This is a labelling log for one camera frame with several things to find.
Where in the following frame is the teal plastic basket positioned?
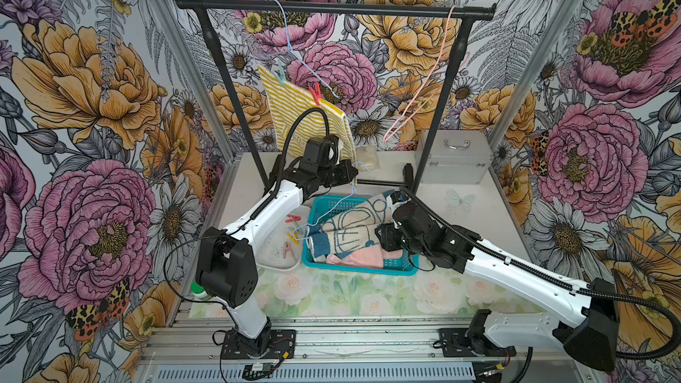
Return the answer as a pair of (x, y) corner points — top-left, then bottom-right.
(303, 195), (418, 277)

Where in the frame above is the pink towel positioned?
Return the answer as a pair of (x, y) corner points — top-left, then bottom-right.
(326, 245), (403, 269)

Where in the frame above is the blue and beige towel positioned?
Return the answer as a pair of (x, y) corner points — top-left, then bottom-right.
(306, 193), (391, 264)

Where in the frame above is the pink wire hanger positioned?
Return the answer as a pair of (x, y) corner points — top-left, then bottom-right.
(382, 4), (458, 144)

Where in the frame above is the yellow striped towel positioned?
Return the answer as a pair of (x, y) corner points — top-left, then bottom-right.
(257, 66), (358, 163)

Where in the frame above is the light blue wire hanger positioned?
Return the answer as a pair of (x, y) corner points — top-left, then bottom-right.
(268, 0), (347, 113)

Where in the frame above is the black clothes rack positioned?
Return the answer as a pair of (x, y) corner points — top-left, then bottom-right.
(174, 0), (498, 190)

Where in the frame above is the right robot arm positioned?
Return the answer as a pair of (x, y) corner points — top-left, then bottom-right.
(375, 201), (619, 372)

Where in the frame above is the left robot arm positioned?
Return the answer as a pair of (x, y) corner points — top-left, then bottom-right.
(195, 159), (358, 356)

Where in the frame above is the clear plastic bag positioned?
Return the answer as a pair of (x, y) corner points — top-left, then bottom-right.
(356, 145), (380, 172)

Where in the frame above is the white plastic tray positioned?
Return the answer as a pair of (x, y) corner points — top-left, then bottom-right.
(255, 206), (310, 272)

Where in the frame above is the silver aluminium case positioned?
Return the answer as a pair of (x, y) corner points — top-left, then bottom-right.
(421, 129), (493, 184)

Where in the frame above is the green clothespin on yellow towel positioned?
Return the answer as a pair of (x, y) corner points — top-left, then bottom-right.
(273, 64), (287, 86)

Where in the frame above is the floral table mat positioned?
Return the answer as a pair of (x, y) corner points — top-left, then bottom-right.
(253, 262), (541, 318)

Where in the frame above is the green capped white bottle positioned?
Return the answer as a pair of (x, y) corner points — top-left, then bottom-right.
(190, 281), (210, 301)

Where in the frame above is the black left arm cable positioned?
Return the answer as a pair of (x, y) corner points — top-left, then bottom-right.
(161, 107), (332, 304)

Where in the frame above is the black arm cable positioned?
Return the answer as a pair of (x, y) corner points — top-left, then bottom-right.
(161, 107), (332, 304)
(398, 187), (681, 360)

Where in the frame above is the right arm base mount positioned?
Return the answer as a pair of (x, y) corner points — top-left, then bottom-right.
(432, 328), (517, 357)

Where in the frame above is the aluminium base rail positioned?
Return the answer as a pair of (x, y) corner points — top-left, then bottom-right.
(137, 316), (602, 383)

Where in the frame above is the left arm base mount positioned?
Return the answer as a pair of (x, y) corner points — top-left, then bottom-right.
(220, 329), (297, 360)

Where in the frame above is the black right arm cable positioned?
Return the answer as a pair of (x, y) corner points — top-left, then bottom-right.
(398, 187), (681, 360)

